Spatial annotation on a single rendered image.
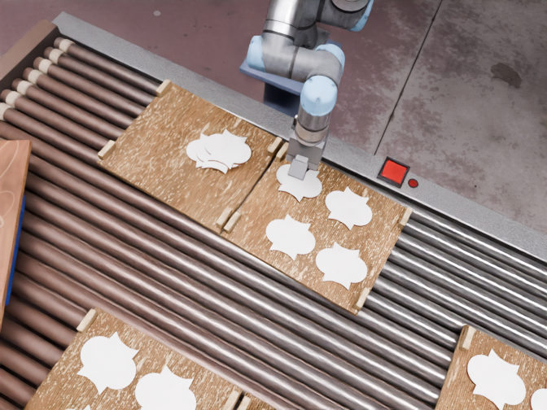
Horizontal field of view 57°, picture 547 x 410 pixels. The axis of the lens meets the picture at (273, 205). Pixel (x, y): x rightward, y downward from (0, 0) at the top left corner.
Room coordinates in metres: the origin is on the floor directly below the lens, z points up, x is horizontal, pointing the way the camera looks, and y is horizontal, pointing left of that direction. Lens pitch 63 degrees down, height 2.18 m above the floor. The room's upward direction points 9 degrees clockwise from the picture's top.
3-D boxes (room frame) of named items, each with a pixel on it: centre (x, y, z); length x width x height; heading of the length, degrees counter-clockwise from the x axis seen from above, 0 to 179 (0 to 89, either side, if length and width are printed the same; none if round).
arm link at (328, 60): (0.83, -0.06, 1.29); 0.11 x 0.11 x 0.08; 83
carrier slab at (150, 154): (0.77, 0.25, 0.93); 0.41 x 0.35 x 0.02; 67
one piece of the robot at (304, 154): (0.70, -0.05, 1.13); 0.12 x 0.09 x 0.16; 167
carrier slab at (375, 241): (0.61, -0.13, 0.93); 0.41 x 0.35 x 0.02; 67
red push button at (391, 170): (0.81, -0.33, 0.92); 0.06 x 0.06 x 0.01; 70
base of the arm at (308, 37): (1.26, 0.01, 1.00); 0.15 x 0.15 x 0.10
